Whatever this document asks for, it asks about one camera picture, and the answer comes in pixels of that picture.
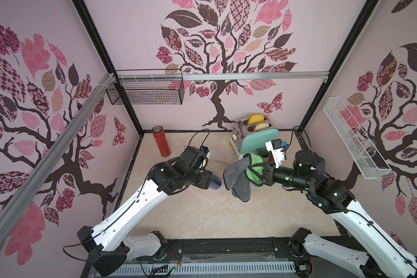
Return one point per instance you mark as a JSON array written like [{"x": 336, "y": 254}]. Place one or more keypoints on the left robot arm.
[{"x": 108, "y": 244}]

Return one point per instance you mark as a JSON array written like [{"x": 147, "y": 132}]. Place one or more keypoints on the green cup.
[{"x": 264, "y": 154}]

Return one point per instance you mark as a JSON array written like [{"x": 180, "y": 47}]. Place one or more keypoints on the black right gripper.
[{"x": 267, "y": 175}]

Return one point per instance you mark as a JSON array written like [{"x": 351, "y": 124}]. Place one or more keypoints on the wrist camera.
[
  {"x": 205, "y": 150},
  {"x": 277, "y": 149}
]

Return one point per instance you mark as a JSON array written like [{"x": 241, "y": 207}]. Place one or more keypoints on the aluminium rail back wall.
[{"x": 233, "y": 76}]

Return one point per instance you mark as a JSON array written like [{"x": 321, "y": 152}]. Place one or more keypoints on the black wire basket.
[{"x": 147, "y": 87}]

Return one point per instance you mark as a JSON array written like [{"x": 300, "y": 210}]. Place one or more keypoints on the yellow bread slice back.
[{"x": 255, "y": 118}]

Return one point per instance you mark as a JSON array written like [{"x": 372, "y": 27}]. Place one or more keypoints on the green and grey cloth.
[{"x": 244, "y": 173}]

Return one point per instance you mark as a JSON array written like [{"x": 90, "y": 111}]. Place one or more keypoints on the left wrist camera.
[{"x": 205, "y": 150}]

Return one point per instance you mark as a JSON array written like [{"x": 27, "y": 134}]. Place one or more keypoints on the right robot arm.
[{"x": 382, "y": 256}]

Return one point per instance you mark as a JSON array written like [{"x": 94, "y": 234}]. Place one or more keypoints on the red thermos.
[{"x": 161, "y": 141}]

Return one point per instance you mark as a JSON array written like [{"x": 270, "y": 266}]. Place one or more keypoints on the pale bread slice front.
[{"x": 261, "y": 126}]

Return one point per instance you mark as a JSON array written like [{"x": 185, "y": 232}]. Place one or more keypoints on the aluminium rail wall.
[
  {"x": 233, "y": 76},
  {"x": 15, "y": 208}
]

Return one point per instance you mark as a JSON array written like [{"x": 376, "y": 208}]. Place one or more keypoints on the dark blue thermos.
[{"x": 234, "y": 193}]

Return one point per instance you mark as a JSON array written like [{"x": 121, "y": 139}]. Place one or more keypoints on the mint green toaster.
[{"x": 245, "y": 140}]

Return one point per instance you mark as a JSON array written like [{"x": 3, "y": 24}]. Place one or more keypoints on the white wire basket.
[{"x": 362, "y": 149}]

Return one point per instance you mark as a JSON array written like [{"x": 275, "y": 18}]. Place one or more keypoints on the aluminium rail left wall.
[{"x": 15, "y": 208}]

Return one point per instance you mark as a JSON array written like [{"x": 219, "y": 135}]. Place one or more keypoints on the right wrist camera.
[{"x": 277, "y": 149}]

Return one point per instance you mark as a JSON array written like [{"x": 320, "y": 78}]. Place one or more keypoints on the white slotted cable duct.
[{"x": 211, "y": 269}]

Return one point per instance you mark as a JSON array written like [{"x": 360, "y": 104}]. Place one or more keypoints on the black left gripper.
[{"x": 205, "y": 177}]

